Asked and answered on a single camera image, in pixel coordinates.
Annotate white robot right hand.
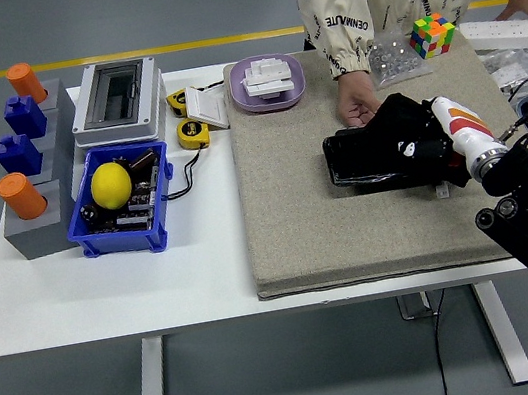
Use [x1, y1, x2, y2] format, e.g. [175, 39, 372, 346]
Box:
[388, 87, 501, 175]

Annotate person's right hand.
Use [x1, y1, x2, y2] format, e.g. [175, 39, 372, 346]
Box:
[329, 67, 387, 131]

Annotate black rag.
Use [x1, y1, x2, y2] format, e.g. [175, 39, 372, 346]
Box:
[358, 82, 474, 203]

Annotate white power strip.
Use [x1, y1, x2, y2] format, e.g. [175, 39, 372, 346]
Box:
[458, 10, 528, 63]

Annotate clear bag of metal nuts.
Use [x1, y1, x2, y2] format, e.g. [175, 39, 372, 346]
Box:
[362, 21, 436, 92]

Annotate clear plastic bags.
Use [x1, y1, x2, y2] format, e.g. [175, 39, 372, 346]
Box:
[475, 41, 528, 97]

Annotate colourful puzzle cube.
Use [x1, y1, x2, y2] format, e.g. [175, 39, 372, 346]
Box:
[404, 9, 461, 63]

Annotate purple plate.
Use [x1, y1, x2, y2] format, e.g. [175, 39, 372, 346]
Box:
[225, 48, 310, 118]

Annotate grey-brown mat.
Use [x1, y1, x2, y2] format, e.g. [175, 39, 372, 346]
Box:
[216, 12, 528, 303]

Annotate yellow tape measure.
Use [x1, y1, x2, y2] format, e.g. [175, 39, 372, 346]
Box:
[164, 87, 191, 119]
[173, 114, 213, 152]

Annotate grey electrical distribution box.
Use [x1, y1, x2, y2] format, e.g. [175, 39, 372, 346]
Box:
[60, 52, 174, 155]

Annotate white table leg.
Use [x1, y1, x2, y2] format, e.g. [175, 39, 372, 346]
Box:
[124, 334, 172, 395]
[470, 274, 528, 390]

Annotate brown cylindrical capacitor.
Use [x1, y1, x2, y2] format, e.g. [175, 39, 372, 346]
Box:
[128, 146, 161, 174]

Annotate dark circuit board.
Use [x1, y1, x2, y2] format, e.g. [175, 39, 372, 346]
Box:
[70, 146, 172, 239]

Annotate yellow lemon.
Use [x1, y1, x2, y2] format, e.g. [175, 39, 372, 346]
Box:
[86, 158, 137, 215]

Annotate blue plastic bin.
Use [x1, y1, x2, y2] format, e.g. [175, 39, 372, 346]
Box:
[52, 135, 187, 268]

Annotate orange cylinder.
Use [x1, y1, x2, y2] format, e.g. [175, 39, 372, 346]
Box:
[0, 168, 50, 226]
[3, 59, 50, 109]

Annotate blue plastic block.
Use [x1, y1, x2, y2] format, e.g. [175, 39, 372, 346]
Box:
[0, 130, 47, 182]
[0, 91, 51, 144]

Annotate grey stepped block holder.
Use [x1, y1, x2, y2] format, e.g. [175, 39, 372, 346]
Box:
[0, 76, 101, 266]

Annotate white switch parts stack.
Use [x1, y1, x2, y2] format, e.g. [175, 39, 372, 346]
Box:
[236, 51, 298, 103]

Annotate white wall switch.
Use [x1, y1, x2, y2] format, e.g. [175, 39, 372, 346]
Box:
[181, 81, 233, 135]

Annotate thin black cord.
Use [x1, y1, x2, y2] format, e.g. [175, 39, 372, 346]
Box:
[155, 141, 218, 203]

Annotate metal bracket under table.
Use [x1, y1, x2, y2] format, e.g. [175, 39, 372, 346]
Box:
[395, 289, 440, 323]

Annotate black cable under table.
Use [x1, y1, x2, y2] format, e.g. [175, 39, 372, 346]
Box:
[425, 287, 464, 395]

